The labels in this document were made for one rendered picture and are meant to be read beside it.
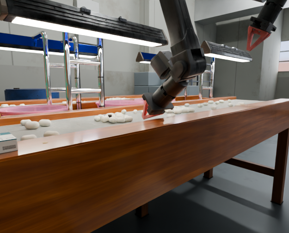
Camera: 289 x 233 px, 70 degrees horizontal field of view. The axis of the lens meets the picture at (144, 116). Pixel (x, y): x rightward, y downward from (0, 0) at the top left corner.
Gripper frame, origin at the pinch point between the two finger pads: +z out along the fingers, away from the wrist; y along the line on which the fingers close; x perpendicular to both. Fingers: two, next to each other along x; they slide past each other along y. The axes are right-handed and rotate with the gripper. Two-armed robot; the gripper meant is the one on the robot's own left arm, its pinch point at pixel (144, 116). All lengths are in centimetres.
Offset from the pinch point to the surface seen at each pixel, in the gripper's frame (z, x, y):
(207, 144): -8.2, 17.9, -11.5
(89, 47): 32, -70, -19
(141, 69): 174, -199, -240
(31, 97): 138, -113, -13
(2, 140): -12.2, 7.1, 43.0
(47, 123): 11.6, -8.5, 27.0
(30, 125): 10.9, -8.3, 31.9
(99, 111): 18.9, -15.4, 2.7
